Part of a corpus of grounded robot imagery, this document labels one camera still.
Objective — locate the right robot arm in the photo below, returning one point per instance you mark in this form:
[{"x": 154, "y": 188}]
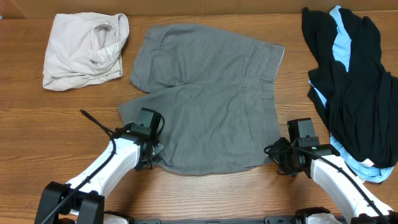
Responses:
[{"x": 302, "y": 152}]

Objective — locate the light blue garment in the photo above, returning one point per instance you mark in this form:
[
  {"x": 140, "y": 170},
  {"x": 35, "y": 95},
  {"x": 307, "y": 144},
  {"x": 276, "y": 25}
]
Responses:
[{"x": 342, "y": 43}]

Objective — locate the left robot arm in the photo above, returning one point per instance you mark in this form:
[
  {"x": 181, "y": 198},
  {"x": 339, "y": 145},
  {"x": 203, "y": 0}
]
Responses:
[{"x": 82, "y": 198}]

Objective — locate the beige folded garment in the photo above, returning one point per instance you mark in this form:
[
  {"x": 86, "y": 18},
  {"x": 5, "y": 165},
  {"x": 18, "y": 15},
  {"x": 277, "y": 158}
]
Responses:
[{"x": 84, "y": 49}]

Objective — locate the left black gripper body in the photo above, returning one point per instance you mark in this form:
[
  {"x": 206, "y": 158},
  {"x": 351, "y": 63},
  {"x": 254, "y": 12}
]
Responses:
[{"x": 157, "y": 146}]

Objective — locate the black garment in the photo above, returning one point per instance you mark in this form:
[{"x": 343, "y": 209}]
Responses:
[{"x": 357, "y": 93}]

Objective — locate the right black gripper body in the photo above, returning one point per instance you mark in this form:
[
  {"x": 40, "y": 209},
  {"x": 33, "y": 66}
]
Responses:
[{"x": 285, "y": 160}]

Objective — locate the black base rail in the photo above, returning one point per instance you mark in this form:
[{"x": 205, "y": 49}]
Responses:
[{"x": 211, "y": 221}]

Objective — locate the grey shorts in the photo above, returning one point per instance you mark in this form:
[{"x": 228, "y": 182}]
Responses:
[{"x": 215, "y": 90}]

